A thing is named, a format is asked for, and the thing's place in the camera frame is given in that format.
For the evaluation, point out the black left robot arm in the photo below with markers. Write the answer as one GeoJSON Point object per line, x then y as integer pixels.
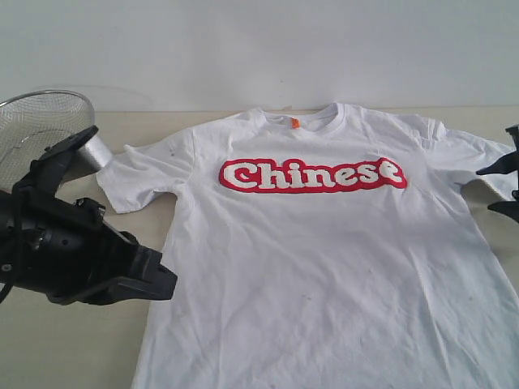
{"type": "Point", "coordinates": [11, 234]}

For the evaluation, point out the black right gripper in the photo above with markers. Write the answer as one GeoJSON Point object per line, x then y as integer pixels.
{"type": "Point", "coordinates": [505, 165]}

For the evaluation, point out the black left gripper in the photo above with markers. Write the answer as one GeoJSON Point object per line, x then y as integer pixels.
{"type": "Point", "coordinates": [71, 254]}

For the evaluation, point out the white t-shirt with red logo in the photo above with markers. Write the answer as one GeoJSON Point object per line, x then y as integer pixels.
{"type": "Point", "coordinates": [332, 250]}

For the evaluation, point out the metal wire mesh basket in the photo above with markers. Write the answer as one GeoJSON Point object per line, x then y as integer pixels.
{"type": "Point", "coordinates": [34, 121]}

